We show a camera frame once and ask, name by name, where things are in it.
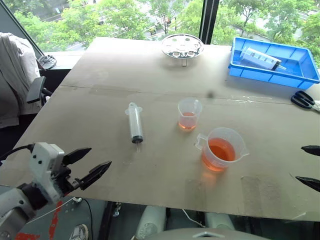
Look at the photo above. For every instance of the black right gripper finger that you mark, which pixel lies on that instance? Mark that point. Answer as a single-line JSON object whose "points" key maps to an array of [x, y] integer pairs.
{"points": [[311, 182], [312, 150]]}

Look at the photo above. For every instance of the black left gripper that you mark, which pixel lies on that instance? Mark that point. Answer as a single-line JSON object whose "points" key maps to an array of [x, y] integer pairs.
{"points": [[65, 177]]}

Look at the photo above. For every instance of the clear plastic syringe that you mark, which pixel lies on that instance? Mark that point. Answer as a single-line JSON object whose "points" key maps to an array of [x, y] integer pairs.
{"points": [[135, 122]]}

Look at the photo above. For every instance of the large beaker orange liquid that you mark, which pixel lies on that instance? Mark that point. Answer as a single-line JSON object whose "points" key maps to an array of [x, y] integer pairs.
{"points": [[220, 152]]}

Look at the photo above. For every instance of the large printed syringe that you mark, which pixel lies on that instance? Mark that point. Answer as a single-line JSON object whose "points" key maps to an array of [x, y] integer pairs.
{"points": [[260, 58]]}

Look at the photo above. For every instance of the small clear measuring cup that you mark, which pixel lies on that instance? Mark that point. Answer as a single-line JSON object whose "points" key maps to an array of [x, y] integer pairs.
{"points": [[189, 113]]}

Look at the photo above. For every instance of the grey sneaker shoe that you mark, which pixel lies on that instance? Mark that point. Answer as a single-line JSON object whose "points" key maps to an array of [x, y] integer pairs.
{"points": [[79, 232]]}

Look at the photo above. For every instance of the blue plastic tray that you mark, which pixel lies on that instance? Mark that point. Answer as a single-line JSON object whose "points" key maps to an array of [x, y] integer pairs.
{"points": [[303, 67]]}

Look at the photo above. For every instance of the white rounded robot leg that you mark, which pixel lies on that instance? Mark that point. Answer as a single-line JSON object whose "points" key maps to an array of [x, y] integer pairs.
{"points": [[150, 221], [220, 221]]}

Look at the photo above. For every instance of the black chair armrest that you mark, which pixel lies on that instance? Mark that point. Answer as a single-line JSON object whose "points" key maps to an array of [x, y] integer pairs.
{"points": [[36, 89]]}

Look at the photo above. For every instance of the grey rounded robot torso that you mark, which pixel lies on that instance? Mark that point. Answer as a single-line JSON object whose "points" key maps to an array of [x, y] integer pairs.
{"points": [[207, 234]]}

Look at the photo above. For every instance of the round silver metal plate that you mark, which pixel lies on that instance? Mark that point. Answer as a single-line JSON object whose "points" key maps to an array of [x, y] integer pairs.
{"points": [[182, 45]]}

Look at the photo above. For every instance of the dark slanted window beam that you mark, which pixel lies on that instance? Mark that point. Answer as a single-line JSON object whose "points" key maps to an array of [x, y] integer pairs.
{"points": [[20, 25]]}

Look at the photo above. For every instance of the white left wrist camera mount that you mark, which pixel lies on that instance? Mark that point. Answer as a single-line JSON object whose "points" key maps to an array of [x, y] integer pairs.
{"points": [[43, 165]]}

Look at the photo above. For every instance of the black window frame post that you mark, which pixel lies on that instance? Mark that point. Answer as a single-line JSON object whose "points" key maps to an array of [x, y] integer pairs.
{"points": [[208, 20]]}

